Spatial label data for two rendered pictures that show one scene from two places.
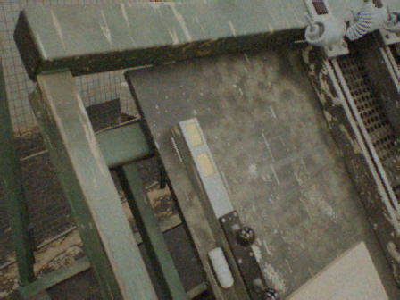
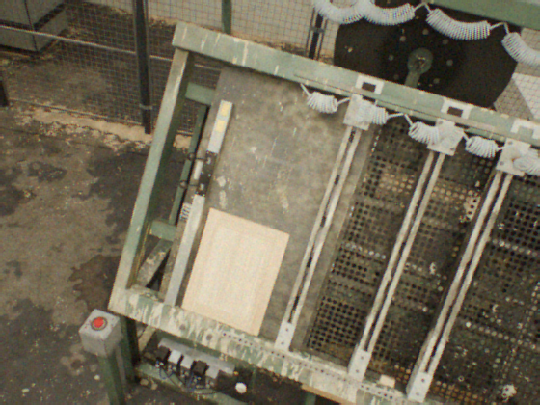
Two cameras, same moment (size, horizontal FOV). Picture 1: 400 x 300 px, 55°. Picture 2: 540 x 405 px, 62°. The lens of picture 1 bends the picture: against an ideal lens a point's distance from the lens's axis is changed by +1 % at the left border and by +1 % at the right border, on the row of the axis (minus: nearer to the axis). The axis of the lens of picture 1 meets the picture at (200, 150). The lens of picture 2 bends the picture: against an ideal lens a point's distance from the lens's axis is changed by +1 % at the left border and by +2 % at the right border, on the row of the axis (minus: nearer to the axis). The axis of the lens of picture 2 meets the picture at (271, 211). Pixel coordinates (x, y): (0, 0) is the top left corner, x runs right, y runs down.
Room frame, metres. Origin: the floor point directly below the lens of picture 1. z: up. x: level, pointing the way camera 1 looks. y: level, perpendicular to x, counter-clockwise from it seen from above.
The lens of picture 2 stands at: (-0.03, -1.40, 2.69)
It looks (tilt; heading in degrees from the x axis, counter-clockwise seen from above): 45 degrees down; 50
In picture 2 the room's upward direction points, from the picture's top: 12 degrees clockwise
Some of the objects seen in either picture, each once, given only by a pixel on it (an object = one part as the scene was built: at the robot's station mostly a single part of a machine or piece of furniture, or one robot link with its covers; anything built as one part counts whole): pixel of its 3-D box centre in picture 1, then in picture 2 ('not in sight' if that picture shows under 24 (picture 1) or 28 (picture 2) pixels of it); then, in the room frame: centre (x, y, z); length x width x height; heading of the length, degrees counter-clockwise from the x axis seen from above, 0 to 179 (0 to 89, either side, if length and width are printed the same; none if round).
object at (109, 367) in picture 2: not in sight; (112, 380); (0.07, -0.31, 0.38); 0.06 x 0.06 x 0.75; 41
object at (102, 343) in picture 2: not in sight; (101, 334); (0.07, -0.31, 0.84); 0.12 x 0.12 x 0.18; 41
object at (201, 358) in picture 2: not in sight; (200, 370); (0.41, -0.60, 0.69); 0.50 x 0.14 x 0.24; 131
